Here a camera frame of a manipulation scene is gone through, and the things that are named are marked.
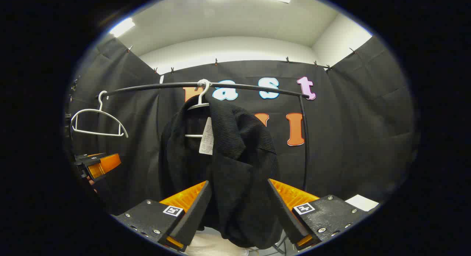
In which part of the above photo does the white empty hanger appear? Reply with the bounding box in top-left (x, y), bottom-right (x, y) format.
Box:
top-left (70, 90), bottom-right (129, 139)

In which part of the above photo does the black knitted garment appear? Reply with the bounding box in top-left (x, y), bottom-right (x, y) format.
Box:
top-left (159, 94), bottom-right (280, 250)

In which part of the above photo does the white fabric laundry hamper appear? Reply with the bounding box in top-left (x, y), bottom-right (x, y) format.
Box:
top-left (184, 230), bottom-right (251, 256)

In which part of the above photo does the black metal clothes rack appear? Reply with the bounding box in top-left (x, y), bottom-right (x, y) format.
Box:
top-left (95, 82), bottom-right (310, 192)

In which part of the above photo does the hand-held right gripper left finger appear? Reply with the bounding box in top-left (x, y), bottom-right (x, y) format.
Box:
top-left (115, 180), bottom-right (213, 253)

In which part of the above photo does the white hanger with garment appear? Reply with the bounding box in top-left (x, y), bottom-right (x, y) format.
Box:
top-left (184, 79), bottom-right (212, 139)

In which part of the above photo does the white flat panel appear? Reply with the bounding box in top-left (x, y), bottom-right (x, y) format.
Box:
top-left (345, 194), bottom-right (379, 212)

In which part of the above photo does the small ceiling light panel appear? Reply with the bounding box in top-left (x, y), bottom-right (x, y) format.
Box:
top-left (109, 18), bottom-right (136, 38)

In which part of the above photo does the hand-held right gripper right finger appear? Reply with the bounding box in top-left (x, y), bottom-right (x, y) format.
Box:
top-left (267, 179), bottom-right (370, 251)

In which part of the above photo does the black backdrop cloth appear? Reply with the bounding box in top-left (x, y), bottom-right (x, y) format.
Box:
top-left (64, 35), bottom-right (420, 216)

